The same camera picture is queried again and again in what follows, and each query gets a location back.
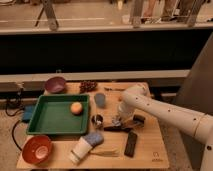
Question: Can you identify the blue towel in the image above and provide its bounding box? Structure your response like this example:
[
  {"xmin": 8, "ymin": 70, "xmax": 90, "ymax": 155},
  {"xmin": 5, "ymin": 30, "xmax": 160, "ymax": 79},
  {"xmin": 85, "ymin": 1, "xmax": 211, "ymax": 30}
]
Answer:
[{"xmin": 84, "ymin": 132, "xmax": 104, "ymax": 147}]

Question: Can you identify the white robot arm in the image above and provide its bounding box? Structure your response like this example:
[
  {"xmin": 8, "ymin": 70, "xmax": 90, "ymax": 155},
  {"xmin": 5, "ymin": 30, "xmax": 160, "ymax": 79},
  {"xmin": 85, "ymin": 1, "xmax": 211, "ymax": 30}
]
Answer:
[{"xmin": 118, "ymin": 84, "xmax": 213, "ymax": 171}]

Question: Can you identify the small metal cup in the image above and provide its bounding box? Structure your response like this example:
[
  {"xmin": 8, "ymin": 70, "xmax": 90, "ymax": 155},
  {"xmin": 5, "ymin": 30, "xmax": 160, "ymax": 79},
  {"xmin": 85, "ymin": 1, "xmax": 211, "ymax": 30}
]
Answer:
[{"xmin": 91, "ymin": 114, "xmax": 103, "ymax": 129}]

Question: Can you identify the black tape roll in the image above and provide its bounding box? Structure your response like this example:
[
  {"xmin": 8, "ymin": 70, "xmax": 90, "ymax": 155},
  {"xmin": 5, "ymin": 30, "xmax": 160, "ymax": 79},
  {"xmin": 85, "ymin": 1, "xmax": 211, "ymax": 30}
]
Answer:
[{"xmin": 133, "ymin": 115, "xmax": 145, "ymax": 125}]

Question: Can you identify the blue plastic cup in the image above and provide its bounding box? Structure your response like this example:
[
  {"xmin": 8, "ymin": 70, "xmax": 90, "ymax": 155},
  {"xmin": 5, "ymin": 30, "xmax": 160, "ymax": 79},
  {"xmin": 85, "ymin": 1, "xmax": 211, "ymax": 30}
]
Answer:
[{"xmin": 94, "ymin": 93, "xmax": 106, "ymax": 108}]

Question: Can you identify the black remote control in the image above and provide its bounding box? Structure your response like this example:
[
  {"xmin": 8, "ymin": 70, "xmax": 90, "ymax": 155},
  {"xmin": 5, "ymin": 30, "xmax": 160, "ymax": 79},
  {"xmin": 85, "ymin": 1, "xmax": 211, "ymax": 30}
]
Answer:
[{"xmin": 124, "ymin": 132, "xmax": 137, "ymax": 157}]

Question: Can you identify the orange fruit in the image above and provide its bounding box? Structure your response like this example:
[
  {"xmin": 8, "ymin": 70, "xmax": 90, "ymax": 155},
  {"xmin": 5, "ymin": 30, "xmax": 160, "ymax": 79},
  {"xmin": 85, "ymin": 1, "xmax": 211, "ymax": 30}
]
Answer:
[{"xmin": 70, "ymin": 102, "xmax": 83, "ymax": 115}]

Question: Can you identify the white paper cup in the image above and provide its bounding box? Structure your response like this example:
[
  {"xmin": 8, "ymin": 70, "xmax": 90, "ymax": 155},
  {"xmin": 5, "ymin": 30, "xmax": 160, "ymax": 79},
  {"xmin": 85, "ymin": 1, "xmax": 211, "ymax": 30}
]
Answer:
[{"xmin": 69, "ymin": 138, "xmax": 92, "ymax": 164}]

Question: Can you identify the bunch of dark grapes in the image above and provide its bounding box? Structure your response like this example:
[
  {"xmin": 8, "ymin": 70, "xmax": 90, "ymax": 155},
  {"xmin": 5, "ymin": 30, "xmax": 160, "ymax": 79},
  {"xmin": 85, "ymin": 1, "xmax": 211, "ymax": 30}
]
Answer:
[{"xmin": 79, "ymin": 81, "xmax": 97, "ymax": 93}]

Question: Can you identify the green plastic tray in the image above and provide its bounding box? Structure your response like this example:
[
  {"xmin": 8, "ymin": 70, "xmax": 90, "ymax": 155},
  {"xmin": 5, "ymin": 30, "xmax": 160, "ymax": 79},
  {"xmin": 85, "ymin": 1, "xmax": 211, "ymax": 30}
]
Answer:
[{"xmin": 27, "ymin": 94, "xmax": 90, "ymax": 135}]

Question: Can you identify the purple bowl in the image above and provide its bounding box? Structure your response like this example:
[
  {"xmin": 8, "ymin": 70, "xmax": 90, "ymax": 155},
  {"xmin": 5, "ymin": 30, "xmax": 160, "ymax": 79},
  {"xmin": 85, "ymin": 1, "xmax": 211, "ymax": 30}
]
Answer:
[{"xmin": 44, "ymin": 76, "xmax": 66, "ymax": 93}]

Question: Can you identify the red bowl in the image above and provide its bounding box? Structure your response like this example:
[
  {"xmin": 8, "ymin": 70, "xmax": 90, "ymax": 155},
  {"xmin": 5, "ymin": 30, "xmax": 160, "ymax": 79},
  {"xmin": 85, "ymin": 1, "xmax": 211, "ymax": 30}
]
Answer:
[{"xmin": 22, "ymin": 135, "xmax": 53, "ymax": 165}]

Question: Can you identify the blue box on floor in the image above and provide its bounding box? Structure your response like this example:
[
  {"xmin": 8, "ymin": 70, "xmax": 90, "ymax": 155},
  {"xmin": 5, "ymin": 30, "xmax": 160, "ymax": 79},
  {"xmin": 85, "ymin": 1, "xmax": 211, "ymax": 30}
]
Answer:
[{"xmin": 22, "ymin": 105, "xmax": 35, "ymax": 123}]

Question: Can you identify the black cable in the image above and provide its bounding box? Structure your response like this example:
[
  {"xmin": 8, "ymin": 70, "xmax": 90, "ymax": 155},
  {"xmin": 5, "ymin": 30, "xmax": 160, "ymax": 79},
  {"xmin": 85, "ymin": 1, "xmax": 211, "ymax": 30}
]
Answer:
[{"xmin": 3, "ymin": 89, "xmax": 27, "ymax": 152}]

